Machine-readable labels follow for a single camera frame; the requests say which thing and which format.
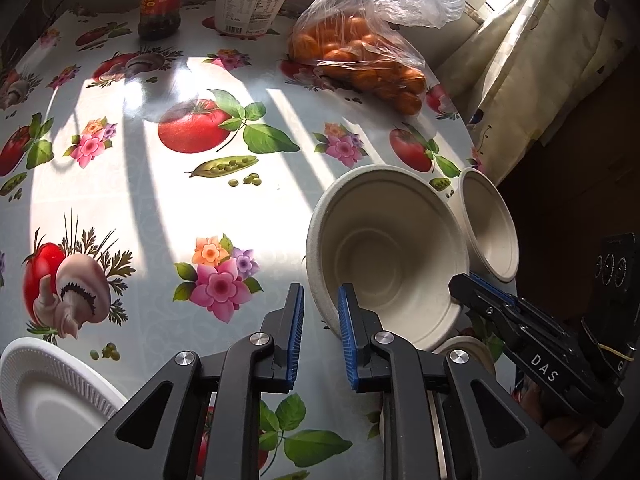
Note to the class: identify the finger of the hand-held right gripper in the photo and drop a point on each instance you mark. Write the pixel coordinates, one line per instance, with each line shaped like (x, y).
(495, 292)
(475, 297)

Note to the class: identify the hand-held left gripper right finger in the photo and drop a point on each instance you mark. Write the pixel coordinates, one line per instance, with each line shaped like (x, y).
(346, 340)

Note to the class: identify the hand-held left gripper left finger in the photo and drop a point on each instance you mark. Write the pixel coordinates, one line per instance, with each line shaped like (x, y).
(296, 340)

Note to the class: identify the white paper plate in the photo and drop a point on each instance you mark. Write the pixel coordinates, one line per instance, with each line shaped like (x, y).
(50, 410)

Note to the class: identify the vegetable print tablecloth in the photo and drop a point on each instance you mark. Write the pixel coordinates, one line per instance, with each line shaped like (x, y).
(150, 200)

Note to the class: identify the cream dotted curtain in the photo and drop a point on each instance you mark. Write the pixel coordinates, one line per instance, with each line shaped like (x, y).
(550, 70)

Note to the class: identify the plastic bag of oranges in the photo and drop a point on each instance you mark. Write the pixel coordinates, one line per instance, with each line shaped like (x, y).
(360, 55)

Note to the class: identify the white plastic tub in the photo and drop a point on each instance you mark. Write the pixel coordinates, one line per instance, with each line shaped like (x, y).
(252, 7)

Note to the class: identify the red label sauce jar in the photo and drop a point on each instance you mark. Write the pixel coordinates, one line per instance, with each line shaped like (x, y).
(162, 0)

